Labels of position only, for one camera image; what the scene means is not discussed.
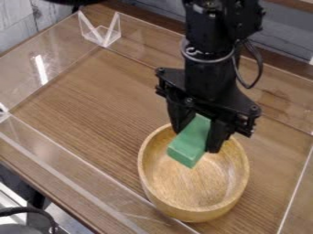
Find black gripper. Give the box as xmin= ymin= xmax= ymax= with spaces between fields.
xmin=155 ymin=58 xmax=262 ymax=154

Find green rectangular block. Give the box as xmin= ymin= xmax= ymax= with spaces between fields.
xmin=166 ymin=114 xmax=210 ymax=168

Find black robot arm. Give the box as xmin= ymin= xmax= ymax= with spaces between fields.
xmin=155 ymin=0 xmax=264 ymax=153

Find brown wooden bowl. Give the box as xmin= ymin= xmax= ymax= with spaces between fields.
xmin=137 ymin=124 xmax=250 ymax=223

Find clear acrylic tray wall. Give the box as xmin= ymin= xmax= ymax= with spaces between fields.
xmin=0 ymin=103 xmax=199 ymax=234

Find clear acrylic corner bracket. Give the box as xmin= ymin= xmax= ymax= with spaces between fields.
xmin=78 ymin=11 xmax=121 ymax=48

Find black cable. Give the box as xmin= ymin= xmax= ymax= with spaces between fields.
xmin=0 ymin=206 xmax=59 ymax=234

